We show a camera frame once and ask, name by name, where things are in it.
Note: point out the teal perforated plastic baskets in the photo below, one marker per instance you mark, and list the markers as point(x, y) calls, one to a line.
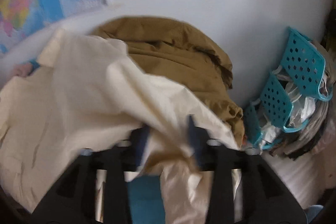
point(304, 132)

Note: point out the world map poster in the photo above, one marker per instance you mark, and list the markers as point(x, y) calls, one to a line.
point(18, 1)

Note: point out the medium teal perforated basket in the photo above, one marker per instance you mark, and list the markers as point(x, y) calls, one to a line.
point(275, 103)

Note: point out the small teal perforated basket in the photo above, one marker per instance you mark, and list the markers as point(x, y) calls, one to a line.
point(253, 124)

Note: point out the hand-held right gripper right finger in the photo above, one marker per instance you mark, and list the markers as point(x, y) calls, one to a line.
point(193, 132)

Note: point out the large teal perforated basket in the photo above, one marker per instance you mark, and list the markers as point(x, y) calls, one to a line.
point(304, 64)

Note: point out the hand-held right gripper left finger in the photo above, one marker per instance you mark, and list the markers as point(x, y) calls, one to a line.
point(143, 146)

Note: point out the brown garment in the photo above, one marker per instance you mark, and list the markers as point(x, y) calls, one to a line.
point(178, 56)

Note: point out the blue printed bed sheet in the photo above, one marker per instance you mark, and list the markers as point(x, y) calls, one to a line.
point(144, 197)

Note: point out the pink garment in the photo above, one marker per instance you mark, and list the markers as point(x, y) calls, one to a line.
point(22, 70)

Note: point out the cream garment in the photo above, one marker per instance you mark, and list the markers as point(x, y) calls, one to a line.
point(86, 98)

